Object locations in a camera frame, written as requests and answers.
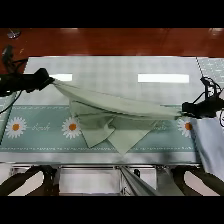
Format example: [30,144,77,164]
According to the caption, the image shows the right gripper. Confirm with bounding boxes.
[181,101,205,120]

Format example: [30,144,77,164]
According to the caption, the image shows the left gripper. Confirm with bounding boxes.
[25,67,55,93]

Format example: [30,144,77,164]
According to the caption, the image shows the pale green T-shirt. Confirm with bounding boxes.
[49,78,184,155]

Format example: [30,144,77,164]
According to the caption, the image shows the pale blue garment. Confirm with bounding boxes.
[189,112,224,183]

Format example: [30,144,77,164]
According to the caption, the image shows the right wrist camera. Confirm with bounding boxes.
[199,76,222,102]

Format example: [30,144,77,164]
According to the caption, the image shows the black cable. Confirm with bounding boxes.
[0,89,23,115]

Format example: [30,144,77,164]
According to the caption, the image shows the silver frame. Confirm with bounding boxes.
[0,161,224,197]

